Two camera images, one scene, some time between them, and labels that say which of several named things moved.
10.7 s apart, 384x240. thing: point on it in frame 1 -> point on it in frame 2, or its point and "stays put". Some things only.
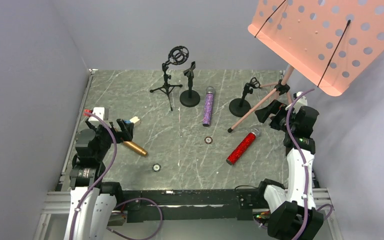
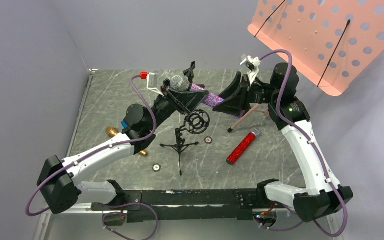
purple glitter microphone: (208, 106) -> (182, 83)
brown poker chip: (208, 140) stays put
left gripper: (119, 129) -> (168, 96)
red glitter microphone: (243, 146) stays put
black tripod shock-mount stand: (177, 55) -> (196, 122)
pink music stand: (334, 42) stays put
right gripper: (276, 114) -> (243, 91)
